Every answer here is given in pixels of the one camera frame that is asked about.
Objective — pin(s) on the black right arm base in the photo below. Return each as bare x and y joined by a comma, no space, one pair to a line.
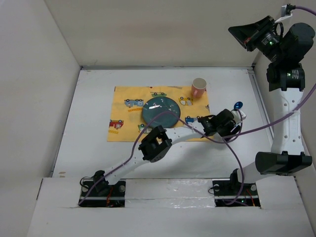
228,195

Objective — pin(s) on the yellow car-print placemat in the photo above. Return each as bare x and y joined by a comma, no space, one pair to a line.
126,114

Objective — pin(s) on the blue metal spoon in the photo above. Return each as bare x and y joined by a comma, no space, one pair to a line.
238,105

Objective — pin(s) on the pink ceramic mug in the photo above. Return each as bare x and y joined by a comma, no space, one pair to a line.
198,87

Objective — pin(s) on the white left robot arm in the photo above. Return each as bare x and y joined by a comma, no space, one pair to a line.
158,142

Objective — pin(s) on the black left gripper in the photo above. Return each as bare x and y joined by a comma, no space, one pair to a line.
231,127

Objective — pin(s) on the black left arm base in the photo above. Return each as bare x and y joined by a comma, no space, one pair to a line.
108,197

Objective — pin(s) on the teal ceramic plate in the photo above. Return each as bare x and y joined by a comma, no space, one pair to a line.
168,107

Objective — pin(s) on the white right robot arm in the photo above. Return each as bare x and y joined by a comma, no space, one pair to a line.
286,79

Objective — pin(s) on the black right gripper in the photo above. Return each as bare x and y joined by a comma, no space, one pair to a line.
249,34

